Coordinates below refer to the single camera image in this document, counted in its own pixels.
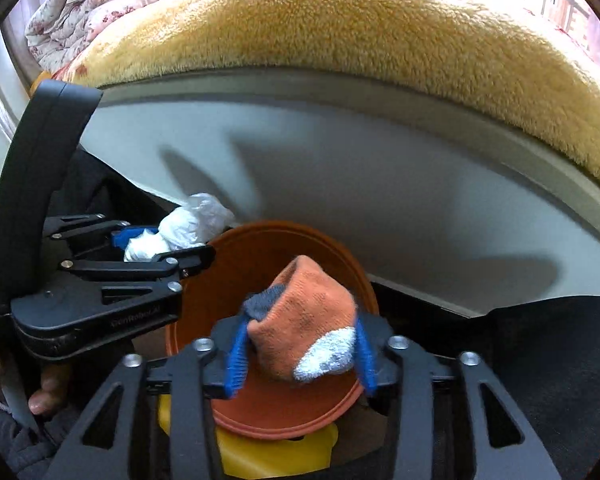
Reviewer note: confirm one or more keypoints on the white bed frame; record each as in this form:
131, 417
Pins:
379, 185

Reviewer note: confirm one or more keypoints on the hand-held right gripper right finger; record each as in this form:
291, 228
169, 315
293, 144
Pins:
364, 360

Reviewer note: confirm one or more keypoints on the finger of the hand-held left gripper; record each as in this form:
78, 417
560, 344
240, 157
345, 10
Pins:
145, 266
125, 236

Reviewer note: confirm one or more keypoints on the orange plastic bin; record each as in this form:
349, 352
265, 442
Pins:
260, 260

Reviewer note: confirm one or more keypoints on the person's left forearm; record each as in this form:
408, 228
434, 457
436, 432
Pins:
10, 450

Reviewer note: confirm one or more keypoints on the person's left hand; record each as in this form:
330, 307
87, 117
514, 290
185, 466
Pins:
47, 395

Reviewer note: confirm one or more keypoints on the pink floral quilt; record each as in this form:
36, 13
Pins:
80, 15

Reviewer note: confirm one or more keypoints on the orange grey white sock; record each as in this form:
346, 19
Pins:
300, 310

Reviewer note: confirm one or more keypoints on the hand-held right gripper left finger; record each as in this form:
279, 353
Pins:
236, 365

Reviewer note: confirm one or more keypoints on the floral plush blanket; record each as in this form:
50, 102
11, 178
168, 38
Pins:
360, 25

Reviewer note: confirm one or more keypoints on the yellow plastic object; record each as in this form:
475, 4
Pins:
260, 460

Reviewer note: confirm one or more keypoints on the dark cloth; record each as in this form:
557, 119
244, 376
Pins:
539, 360
105, 185

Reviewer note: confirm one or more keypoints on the white plastic bag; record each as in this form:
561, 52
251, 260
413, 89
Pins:
190, 220

